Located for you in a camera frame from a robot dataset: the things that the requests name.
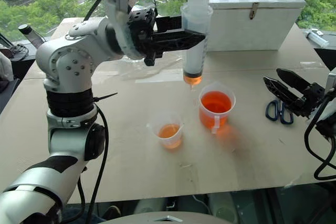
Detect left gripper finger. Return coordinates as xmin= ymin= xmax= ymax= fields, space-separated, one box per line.
xmin=156 ymin=15 xmax=184 ymax=33
xmin=151 ymin=30 xmax=207 ymax=52

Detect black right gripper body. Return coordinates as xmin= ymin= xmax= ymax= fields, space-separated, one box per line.
xmin=292 ymin=82 xmax=328 ymax=119

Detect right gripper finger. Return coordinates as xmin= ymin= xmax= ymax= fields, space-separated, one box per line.
xmin=263 ymin=76 xmax=307 ymax=110
xmin=276 ymin=68 xmax=315 ymax=95

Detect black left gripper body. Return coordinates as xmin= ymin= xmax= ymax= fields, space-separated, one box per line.
xmin=127 ymin=7 xmax=164 ymax=67

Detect large clear plastic syringe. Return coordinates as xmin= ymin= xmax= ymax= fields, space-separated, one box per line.
xmin=180 ymin=0 xmax=215 ymax=91

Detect small clear syringe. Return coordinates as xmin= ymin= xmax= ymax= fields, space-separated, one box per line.
xmin=304 ymin=28 xmax=330 ymax=49

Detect small clear plastic cup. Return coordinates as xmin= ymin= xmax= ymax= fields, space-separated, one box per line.
xmin=146 ymin=112 xmax=184 ymax=150

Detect white checkered lidded box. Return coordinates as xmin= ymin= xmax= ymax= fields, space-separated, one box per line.
xmin=198 ymin=0 xmax=307 ymax=52

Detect black zip tie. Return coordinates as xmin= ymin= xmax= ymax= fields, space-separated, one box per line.
xmin=92 ymin=92 xmax=118 ymax=103

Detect metal box latch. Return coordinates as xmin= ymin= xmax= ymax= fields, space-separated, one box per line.
xmin=249 ymin=2 xmax=260 ymax=20

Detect dark bottle with grey cap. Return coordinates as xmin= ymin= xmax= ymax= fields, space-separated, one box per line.
xmin=17 ymin=24 xmax=47 ymax=49

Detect black side table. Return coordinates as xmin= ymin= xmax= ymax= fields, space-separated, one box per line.
xmin=0 ymin=34 xmax=37 ymax=115

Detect grey cloth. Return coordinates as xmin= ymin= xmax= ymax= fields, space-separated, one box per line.
xmin=0 ymin=50 xmax=14 ymax=82

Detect blue handled scissors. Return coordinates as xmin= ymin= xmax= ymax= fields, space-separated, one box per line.
xmin=265 ymin=99 xmax=295 ymax=125

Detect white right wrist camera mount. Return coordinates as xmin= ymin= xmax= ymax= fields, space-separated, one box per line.
xmin=324 ymin=67 xmax=336 ymax=97

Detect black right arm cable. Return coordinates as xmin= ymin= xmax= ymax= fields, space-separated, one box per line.
xmin=303 ymin=94 xmax=336 ymax=182

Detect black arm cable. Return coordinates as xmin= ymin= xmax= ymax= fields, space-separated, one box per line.
xmin=303 ymin=94 xmax=336 ymax=182
xmin=61 ymin=0 xmax=110 ymax=224

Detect large clear cup with handle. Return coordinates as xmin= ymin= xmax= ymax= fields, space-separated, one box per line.
xmin=198 ymin=82 xmax=236 ymax=135

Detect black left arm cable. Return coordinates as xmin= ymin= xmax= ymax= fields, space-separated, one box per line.
xmin=61 ymin=0 xmax=110 ymax=224

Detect black cable bundle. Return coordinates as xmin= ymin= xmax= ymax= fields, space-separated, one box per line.
xmin=9 ymin=44 xmax=29 ymax=61

